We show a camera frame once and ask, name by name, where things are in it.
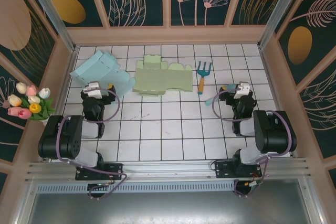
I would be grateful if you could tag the artificial tulip bouquet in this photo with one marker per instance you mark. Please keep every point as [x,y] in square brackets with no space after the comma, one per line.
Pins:
[34,107]

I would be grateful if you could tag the green paper box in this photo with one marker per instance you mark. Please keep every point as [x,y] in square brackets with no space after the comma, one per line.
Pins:
[162,79]

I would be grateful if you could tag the black base electronics module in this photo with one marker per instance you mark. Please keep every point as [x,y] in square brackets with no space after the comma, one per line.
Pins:
[245,191]

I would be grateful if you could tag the grey metal sheet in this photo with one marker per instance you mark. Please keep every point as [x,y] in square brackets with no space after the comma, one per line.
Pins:
[168,208]

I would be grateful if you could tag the aluminium mounting rail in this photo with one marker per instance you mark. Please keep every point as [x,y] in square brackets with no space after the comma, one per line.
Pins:
[168,169]

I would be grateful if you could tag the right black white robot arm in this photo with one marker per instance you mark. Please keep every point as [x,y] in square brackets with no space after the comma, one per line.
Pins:
[275,134]

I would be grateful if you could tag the teal toy garden fork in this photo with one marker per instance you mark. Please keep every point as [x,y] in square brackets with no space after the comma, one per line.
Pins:
[202,81]

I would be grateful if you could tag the light blue paper box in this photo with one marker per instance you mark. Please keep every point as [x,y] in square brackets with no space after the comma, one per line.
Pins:
[92,69]

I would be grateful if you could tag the white ribbed vase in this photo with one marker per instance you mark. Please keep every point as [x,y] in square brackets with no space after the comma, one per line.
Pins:
[45,122]

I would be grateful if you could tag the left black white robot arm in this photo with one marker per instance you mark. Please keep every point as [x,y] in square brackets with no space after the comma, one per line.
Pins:
[71,140]

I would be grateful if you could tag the teal toy shovel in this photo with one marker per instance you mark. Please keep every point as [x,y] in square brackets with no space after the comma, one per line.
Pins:
[208,101]

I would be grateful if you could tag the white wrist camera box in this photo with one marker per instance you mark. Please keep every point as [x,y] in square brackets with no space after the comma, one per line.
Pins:
[241,93]
[93,91]

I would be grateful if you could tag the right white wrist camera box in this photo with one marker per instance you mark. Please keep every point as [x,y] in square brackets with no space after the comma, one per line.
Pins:
[241,93]

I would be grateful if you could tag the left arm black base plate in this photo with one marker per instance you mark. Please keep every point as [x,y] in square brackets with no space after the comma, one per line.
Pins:
[115,170]

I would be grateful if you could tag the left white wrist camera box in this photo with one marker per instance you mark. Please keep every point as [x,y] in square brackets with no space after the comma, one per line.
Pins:
[93,91]

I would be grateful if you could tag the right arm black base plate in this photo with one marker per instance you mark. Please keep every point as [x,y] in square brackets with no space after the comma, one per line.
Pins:
[223,170]

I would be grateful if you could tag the aluminium frame post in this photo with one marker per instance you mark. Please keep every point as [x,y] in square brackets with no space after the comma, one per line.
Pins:
[281,11]
[52,14]

